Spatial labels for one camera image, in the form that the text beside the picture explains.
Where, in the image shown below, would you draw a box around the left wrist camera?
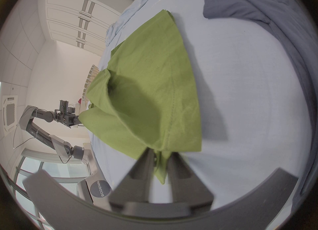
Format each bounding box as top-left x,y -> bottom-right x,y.
58,99 -> 76,115

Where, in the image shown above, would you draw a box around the bed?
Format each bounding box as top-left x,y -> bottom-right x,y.
89,0 -> 316,212

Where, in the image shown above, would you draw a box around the white wardrobe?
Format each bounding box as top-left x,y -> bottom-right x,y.
46,0 -> 122,55

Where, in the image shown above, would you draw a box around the white ceiling air conditioner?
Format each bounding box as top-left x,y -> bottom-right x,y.
2,95 -> 19,133

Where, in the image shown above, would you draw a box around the black cable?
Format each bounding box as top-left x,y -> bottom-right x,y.
12,106 -> 38,150

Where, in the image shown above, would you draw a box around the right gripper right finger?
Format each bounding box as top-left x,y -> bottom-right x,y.
167,151 -> 214,211

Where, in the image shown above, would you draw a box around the pale blue quilt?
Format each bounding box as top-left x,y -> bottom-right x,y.
106,0 -> 189,47

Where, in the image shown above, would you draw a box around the green shorts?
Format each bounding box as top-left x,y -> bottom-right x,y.
79,9 -> 203,185

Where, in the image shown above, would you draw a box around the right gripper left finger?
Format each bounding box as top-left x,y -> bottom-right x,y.
109,148 -> 156,206

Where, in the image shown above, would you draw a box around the dark blue garment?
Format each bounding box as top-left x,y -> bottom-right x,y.
185,0 -> 317,211

